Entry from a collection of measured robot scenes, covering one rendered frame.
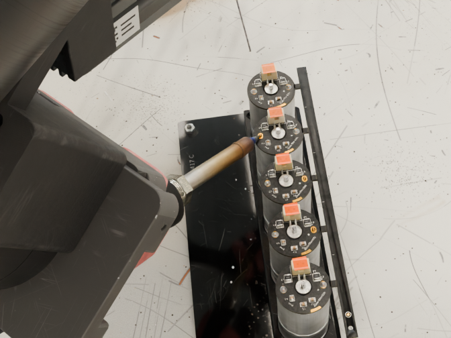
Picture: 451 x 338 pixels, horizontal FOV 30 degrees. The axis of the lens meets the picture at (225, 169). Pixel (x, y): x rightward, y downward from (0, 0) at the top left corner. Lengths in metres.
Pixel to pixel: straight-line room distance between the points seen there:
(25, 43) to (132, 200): 0.09
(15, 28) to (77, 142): 0.06
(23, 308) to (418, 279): 0.24
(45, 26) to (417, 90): 0.36
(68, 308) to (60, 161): 0.05
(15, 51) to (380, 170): 0.33
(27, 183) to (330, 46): 0.34
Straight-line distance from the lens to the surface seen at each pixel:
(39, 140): 0.22
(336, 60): 0.53
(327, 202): 0.40
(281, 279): 0.38
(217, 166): 0.39
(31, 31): 0.18
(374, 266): 0.46
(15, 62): 0.19
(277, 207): 0.41
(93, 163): 0.24
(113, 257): 0.26
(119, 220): 0.26
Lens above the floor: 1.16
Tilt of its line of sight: 58 degrees down
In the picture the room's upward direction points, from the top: 8 degrees counter-clockwise
